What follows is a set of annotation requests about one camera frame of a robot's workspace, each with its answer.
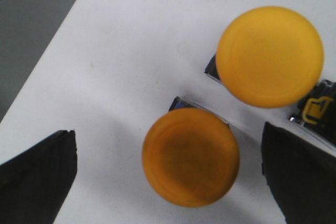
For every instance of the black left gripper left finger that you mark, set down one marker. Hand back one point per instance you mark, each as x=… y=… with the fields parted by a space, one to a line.
x=35 y=183

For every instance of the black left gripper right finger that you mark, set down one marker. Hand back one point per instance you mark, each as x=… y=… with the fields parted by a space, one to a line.
x=301 y=177

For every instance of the yellow mushroom push button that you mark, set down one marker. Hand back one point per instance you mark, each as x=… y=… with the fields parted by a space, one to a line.
x=268 y=57
x=190 y=156

